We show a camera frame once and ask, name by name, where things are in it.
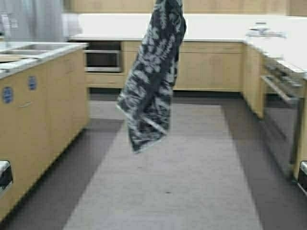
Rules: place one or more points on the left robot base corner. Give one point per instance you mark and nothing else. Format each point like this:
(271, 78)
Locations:
(6, 178)

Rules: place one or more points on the black white patterned cloth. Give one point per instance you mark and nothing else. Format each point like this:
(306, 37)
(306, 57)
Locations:
(146, 97)

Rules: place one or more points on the built-in steel microwave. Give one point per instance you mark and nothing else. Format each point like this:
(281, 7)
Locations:
(103, 56)

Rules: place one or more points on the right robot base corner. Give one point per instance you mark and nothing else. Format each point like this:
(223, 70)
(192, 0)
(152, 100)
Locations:
(302, 176)

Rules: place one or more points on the island stainless sink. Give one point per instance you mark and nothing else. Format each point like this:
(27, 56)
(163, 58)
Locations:
(35, 49)

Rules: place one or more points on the stainless steel oven range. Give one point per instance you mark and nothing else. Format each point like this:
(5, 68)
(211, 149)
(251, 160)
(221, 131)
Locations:
(284, 85)

